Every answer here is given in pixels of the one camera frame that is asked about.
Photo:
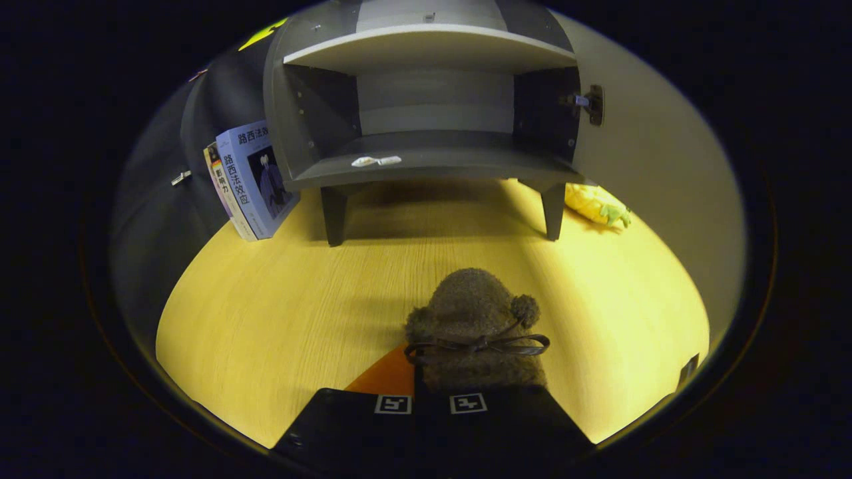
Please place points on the grey shoe cabinet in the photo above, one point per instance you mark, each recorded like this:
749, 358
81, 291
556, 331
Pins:
432, 150

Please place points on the brown fuzzy shoe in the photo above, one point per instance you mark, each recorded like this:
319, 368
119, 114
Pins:
469, 306

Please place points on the metal door hinge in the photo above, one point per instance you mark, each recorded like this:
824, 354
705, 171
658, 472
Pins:
594, 105

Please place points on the black backdrop cloth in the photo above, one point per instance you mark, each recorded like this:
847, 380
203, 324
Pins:
153, 219

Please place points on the blue book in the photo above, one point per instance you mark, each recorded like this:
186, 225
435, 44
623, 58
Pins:
256, 179

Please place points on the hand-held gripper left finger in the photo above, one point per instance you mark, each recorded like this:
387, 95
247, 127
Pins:
353, 426

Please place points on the yellow plush toy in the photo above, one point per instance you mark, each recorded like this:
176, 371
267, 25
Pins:
589, 203

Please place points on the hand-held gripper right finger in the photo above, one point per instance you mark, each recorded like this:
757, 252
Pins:
506, 426

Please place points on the silver clip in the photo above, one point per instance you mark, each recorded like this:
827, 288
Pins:
181, 177

